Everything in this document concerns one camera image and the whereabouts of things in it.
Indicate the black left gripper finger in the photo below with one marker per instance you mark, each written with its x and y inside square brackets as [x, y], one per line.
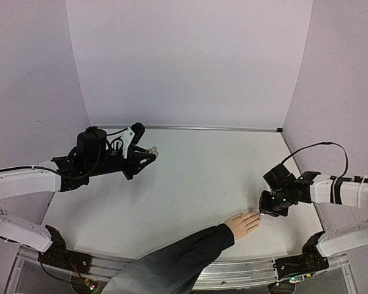
[138, 149]
[139, 161]

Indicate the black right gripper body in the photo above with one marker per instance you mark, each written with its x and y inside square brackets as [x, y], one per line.
[267, 207]

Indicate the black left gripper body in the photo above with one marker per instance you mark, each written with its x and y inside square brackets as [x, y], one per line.
[100, 166]

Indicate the glitter nail polish bottle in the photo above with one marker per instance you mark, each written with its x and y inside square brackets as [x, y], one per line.
[153, 151]

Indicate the dark sleeved forearm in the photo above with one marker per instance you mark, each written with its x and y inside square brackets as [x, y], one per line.
[174, 268]

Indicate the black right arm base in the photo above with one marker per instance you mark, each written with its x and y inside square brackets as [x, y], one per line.
[309, 262]

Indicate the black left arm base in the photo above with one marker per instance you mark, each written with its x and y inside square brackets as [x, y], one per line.
[59, 256]

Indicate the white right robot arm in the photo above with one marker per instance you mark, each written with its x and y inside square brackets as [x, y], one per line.
[312, 187]

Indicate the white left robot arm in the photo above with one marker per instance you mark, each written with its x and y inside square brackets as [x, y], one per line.
[56, 175]

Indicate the mannequin hand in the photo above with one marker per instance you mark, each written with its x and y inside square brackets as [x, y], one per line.
[243, 224]

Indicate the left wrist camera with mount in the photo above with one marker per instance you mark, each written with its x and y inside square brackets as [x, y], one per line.
[127, 137]

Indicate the aluminium table frame rail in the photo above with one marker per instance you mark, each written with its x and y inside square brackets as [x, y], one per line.
[30, 275]

